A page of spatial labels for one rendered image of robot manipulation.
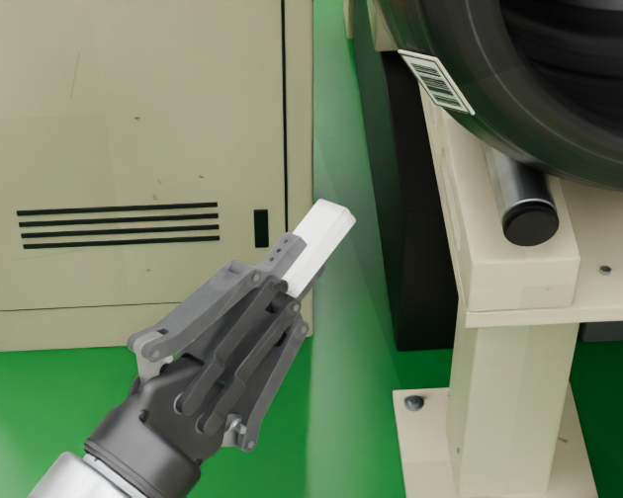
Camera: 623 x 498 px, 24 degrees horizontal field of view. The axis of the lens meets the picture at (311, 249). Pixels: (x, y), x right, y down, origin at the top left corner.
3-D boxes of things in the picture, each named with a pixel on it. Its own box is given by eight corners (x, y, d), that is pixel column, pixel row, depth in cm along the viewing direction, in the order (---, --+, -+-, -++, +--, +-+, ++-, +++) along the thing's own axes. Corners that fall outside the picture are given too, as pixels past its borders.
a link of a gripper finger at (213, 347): (158, 401, 97) (145, 390, 96) (256, 271, 99) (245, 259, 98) (191, 421, 94) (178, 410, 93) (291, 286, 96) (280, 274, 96)
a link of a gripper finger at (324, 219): (264, 281, 99) (258, 274, 99) (324, 204, 101) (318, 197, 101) (291, 292, 97) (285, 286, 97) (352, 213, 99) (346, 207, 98)
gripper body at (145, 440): (54, 432, 94) (142, 322, 97) (130, 494, 100) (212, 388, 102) (115, 474, 89) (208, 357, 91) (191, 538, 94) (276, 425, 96)
